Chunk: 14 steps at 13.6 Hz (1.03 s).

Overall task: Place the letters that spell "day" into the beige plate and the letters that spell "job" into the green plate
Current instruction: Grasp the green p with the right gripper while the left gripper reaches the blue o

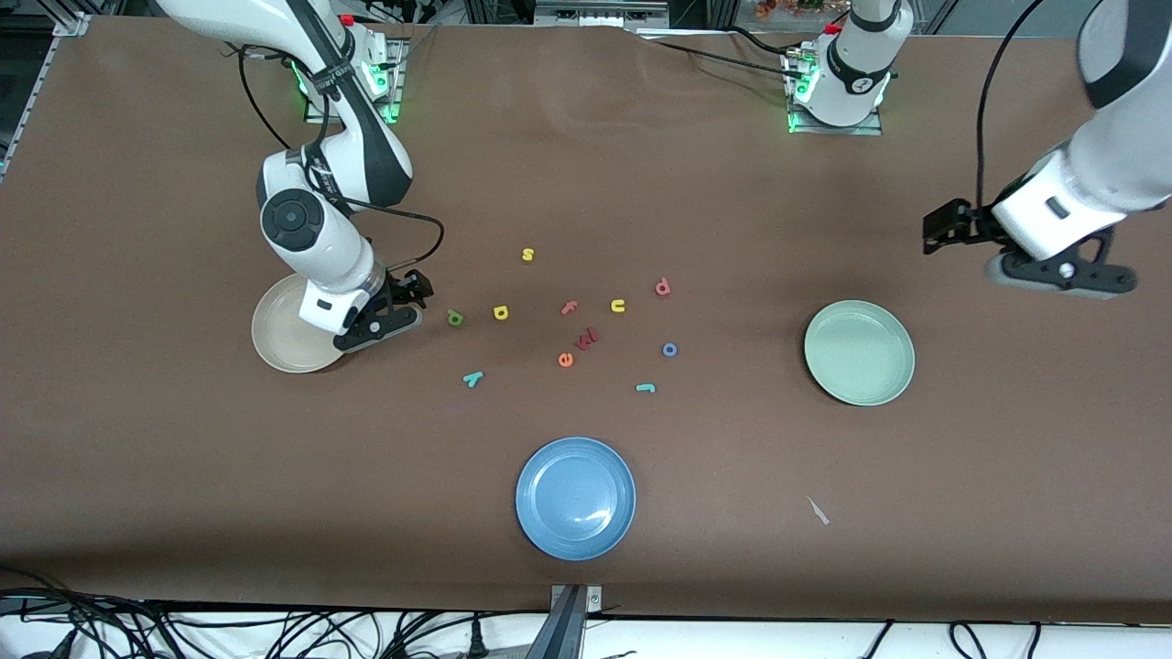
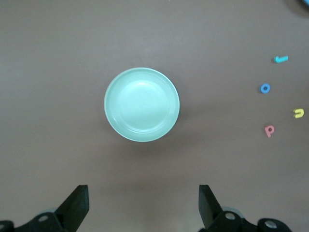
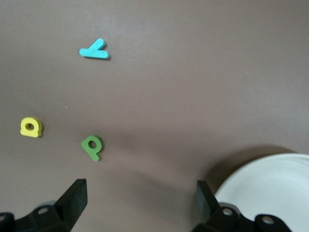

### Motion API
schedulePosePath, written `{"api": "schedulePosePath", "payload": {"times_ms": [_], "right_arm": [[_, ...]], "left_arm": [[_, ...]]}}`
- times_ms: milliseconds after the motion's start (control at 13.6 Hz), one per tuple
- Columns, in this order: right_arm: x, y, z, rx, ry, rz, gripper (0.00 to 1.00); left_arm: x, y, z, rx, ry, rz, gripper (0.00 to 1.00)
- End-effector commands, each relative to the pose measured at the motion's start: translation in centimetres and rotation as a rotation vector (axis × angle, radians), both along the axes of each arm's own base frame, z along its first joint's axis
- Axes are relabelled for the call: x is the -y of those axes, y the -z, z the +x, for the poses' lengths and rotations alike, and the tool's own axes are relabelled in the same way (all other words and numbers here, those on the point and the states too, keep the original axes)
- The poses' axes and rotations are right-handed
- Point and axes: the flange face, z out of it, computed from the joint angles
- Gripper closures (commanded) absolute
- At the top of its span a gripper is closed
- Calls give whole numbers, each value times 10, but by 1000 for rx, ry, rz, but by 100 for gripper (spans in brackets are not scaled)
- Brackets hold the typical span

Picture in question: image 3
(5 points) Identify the beige brown plate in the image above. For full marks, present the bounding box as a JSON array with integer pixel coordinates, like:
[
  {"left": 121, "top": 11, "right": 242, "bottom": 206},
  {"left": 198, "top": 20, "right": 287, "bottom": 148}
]
[{"left": 213, "top": 153, "right": 309, "bottom": 232}]

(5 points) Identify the green letter p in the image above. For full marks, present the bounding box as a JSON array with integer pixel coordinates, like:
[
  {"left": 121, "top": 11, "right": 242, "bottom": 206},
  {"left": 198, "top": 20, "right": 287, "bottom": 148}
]
[{"left": 81, "top": 134, "right": 104, "bottom": 162}]

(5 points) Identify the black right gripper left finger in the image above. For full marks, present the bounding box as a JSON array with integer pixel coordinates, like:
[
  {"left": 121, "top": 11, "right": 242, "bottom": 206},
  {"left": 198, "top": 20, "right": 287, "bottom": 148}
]
[{"left": 14, "top": 178, "right": 87, "bottom": 232}]

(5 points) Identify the teal letter y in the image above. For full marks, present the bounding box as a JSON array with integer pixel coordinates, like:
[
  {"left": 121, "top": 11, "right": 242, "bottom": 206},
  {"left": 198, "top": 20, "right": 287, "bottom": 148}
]
[{"left": 79, "top": 38, "right": 111, "bottom": 60}]

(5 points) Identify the yellow letter b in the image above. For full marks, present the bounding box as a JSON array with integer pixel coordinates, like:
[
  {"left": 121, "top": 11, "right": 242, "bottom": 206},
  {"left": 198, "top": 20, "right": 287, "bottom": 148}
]
[{"left": 20, "top": 117, "right": 43, "bottom": 138}]

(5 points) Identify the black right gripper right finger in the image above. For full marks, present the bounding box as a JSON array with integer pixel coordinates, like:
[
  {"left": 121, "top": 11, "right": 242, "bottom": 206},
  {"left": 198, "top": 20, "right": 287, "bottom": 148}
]
[{"left": 193, "top": 180, "right": 293, "bottom": 232}]

